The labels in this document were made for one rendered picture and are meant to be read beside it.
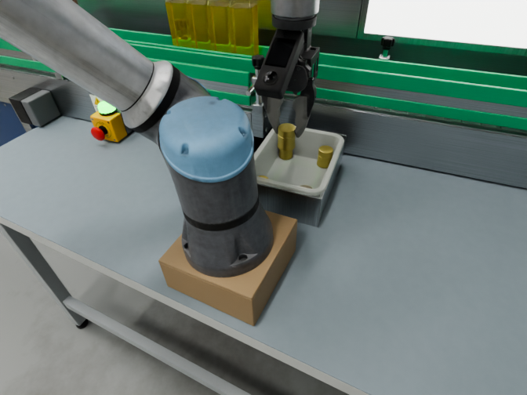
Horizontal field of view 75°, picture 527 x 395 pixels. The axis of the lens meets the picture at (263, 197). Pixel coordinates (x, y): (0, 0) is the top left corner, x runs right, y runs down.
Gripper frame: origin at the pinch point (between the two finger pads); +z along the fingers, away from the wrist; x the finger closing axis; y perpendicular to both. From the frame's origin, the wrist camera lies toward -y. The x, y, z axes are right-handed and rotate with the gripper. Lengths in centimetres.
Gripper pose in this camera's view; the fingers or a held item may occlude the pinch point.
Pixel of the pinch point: (286, 131)
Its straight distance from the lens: 67.7
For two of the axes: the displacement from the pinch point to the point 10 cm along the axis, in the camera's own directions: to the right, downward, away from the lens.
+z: 0.2, 7.4, 6.7
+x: -9.3, -2.3, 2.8
